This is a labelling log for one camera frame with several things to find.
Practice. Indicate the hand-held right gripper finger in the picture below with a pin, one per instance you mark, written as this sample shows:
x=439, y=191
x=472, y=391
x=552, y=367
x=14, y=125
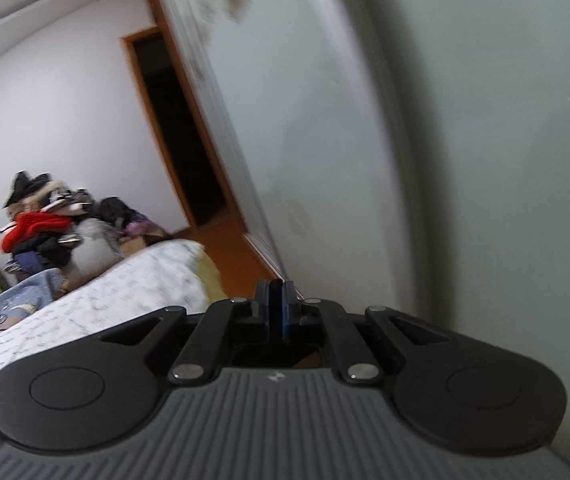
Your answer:
x=287, y=312
x=275, y=312

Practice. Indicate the white printed bed sheet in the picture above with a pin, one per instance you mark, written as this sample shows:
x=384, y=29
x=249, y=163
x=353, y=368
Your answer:
x=90, y=310

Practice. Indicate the white plastic bag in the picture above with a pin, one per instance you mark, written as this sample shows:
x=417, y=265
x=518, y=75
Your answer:
x=96, y=255

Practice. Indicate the white wardrobe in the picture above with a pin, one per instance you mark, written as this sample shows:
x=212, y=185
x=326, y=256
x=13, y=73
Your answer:
x=345, y=110

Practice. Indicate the pile of clothes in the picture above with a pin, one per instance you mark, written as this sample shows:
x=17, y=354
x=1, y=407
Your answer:
x=40, y=230

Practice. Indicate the blue printed blanket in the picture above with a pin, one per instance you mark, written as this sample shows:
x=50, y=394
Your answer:
x=20, y=305

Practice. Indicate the wooden door frame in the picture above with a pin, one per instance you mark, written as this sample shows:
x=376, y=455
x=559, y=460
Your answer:
x=137, y=90

